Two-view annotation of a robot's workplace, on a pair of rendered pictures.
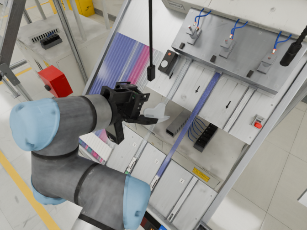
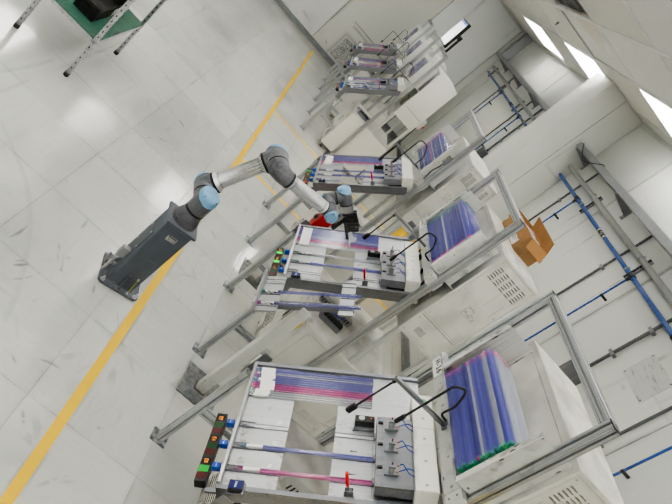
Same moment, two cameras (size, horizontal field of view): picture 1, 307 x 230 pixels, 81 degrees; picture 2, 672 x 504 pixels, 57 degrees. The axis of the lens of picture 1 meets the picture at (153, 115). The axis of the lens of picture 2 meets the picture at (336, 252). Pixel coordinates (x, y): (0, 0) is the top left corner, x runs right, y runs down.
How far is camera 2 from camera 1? 319 cm
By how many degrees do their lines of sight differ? 40
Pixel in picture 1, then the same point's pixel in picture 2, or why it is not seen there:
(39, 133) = (345, 190)
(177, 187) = (309, 270)
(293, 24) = (409, 274)
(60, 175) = (331, 198)
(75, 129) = (345, 200)
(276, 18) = (410, 270)
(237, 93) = (373, 279)
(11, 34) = not seen: hidden behind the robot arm
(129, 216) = (332, 212)
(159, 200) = (295, 266)
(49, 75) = not seen: hidden behind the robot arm
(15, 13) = (361, 188)
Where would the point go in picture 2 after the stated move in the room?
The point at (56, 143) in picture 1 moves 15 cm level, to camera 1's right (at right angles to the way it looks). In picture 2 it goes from (341, 195) to (351, 216)
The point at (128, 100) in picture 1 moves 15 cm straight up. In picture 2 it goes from (354, 221) to (374, 206)
